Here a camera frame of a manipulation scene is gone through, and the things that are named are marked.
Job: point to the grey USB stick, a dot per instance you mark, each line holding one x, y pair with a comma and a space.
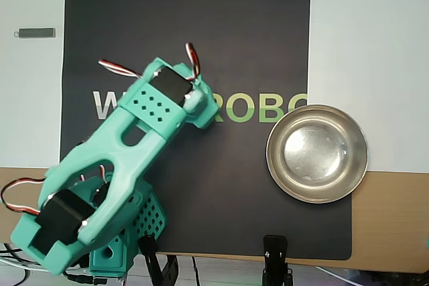
35, 33

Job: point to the black spring camera stand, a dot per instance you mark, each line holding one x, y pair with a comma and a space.
275, 249

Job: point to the black WOWROBO mat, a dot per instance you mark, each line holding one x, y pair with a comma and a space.
201, 14

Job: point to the teal printed robot arm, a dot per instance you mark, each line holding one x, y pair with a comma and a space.
140, 158

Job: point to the black table clamp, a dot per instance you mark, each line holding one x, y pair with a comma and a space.
149, 252

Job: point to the round metal bowl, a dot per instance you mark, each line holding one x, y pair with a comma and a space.
316, 153

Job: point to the white paper sheet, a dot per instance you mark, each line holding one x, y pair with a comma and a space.
368, 48
30, 98

